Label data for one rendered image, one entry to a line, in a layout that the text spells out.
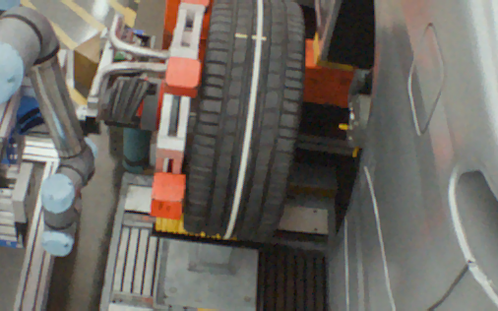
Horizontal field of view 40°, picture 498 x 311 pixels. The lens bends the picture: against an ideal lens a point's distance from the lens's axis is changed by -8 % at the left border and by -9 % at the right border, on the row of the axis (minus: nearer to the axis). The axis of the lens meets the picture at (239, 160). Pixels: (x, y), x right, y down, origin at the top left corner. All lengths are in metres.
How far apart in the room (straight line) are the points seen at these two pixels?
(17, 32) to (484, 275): 0.93
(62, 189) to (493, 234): 0.91
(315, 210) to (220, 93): 1.27
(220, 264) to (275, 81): 0.90
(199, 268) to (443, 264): 1.41
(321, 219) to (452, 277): 1.77
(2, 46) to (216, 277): 1.32
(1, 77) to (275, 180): 0.72
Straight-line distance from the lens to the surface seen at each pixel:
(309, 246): 2.76
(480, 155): 1.01
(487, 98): 1.03
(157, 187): 1.75
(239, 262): 2.46
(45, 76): 1.52
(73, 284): 2.64
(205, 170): 1.71
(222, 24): 1.76
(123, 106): 1.76
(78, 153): 1.65
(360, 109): 2.02
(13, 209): 1.91
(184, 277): 2.40
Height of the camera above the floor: 2.19
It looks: 46 degrees down
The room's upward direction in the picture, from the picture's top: 12 degrees clockwise
